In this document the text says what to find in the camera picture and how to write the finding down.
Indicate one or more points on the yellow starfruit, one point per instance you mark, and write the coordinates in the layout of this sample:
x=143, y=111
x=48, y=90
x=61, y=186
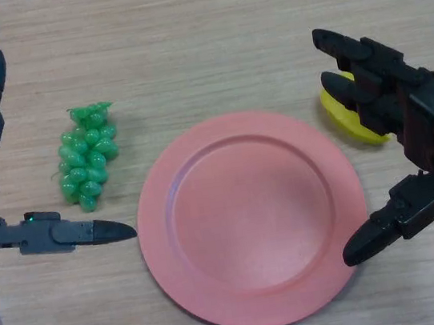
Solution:
x=340, y=117

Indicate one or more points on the pink round plate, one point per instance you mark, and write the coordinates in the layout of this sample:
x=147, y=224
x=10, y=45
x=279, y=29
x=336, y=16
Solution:
x=249, y=222

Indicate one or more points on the green grape bunch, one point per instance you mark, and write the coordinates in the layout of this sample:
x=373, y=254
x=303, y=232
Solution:
x=87, y=160

